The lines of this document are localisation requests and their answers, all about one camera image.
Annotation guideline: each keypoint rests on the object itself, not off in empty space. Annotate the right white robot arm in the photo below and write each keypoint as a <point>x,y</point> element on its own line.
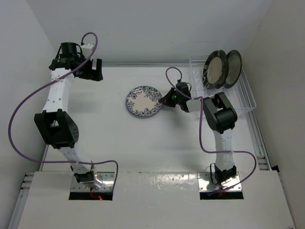
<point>221,118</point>

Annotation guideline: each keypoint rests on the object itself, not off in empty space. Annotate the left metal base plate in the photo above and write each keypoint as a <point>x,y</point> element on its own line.
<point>106,178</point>

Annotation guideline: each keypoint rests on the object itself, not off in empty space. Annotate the grey rim plate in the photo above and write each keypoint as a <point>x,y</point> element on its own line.
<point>235,67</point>

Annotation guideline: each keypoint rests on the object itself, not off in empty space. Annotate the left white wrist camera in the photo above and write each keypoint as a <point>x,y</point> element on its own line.
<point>87,49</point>

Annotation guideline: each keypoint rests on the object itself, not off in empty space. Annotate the metal base plate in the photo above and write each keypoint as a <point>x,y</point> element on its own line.
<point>106,178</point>
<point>230,185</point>

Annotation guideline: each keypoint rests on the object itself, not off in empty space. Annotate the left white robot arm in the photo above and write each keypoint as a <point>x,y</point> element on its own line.
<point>55,125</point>

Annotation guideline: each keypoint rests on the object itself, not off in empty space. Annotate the brown striped rim plate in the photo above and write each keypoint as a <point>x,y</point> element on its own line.
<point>215,70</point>

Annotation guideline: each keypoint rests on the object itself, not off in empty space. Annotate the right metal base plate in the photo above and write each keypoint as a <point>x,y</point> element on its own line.
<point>230,185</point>

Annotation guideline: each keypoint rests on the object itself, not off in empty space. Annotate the blue floral plate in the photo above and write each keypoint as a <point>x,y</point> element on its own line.
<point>143,101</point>

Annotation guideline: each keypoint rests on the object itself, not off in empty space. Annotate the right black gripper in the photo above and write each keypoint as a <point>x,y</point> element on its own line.
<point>167,100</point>

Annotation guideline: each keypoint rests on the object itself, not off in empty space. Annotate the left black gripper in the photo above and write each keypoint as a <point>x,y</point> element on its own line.
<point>92,74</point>

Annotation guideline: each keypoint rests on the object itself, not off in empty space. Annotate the white front board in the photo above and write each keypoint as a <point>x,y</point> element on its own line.
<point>156,201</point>

